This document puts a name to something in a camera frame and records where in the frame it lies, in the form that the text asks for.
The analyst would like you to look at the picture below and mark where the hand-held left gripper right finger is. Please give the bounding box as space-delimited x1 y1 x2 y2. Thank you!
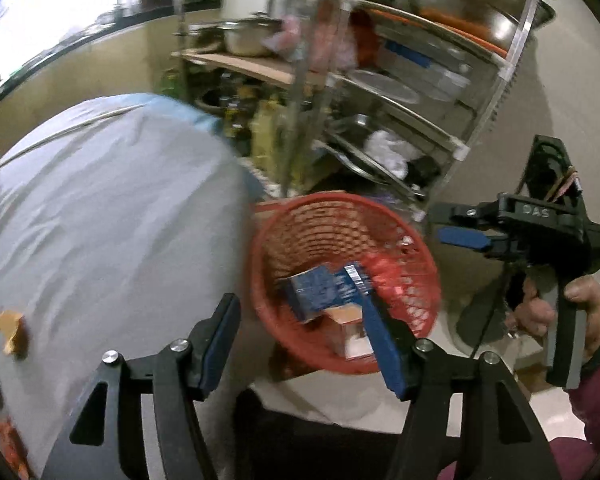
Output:
362 300 556 480

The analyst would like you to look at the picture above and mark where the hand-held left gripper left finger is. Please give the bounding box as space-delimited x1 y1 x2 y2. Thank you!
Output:
40 292 242 480

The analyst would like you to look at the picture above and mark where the orange snack piece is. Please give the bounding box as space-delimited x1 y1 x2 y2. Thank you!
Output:
0 309 32 359

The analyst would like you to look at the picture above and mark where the blue box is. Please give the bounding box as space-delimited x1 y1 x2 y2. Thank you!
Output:
384 40 432 69

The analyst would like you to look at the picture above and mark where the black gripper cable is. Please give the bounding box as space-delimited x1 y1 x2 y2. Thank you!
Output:
470 257 513 361

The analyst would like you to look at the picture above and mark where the white cloth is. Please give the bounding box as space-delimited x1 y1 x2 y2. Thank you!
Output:
364 130 412 179

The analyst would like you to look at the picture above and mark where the black kitchen counter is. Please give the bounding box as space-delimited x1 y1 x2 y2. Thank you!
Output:
0 0 221 121

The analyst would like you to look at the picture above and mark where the light blue tablecloth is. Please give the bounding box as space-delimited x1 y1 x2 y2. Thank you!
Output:
147 92 267 198

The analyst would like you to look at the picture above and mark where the brown cardboard box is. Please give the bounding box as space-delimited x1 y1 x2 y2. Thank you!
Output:
324 306 377 362

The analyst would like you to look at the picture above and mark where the person's right hand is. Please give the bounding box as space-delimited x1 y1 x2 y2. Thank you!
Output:
512 275 600 361

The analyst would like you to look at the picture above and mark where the red plastic basket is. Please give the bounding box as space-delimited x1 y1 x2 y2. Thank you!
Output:
250 192 441 376

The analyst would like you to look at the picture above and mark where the pink cloth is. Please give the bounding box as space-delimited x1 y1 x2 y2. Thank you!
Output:
267 15 311 58

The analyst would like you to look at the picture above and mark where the red packet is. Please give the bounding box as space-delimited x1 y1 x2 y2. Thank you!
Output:
0 417 33 480

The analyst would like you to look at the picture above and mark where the large white pot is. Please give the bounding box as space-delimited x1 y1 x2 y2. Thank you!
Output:
220 0 276 23

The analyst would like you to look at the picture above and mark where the steel tub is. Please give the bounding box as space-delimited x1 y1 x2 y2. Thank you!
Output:
325 112 381 148

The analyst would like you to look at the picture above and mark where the round metal tray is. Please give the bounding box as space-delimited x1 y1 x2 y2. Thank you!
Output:
346 69 422 107

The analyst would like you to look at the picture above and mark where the metal rack with wooden shelf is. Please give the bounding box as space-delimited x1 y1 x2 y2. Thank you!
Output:
171 0 331 196

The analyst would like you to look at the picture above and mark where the grey tablecloth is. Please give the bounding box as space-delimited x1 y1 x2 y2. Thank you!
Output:
0 92 255 480

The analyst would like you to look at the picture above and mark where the blue packet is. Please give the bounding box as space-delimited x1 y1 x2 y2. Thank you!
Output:
280 262 378 323

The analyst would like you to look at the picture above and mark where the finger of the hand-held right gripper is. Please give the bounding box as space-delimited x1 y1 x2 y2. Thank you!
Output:
439 226 501 258
428 197 500 226

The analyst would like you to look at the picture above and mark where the orange tray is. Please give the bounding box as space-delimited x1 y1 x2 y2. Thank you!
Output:
364 2 512 59

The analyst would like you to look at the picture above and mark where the steel cooking pot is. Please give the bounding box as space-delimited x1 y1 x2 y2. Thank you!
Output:
215 16 283 58

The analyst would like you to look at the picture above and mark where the dark cooking pot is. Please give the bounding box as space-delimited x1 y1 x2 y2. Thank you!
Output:
190 25 226 53

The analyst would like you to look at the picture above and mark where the yellow bag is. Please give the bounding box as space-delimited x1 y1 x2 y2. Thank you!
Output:
251 100 282 173

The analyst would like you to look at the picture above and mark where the dark bulky object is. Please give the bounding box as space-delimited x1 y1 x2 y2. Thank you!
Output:
235 389 412 480

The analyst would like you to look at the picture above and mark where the steel dish rack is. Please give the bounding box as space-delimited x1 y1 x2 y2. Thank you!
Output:
300 0 553 221

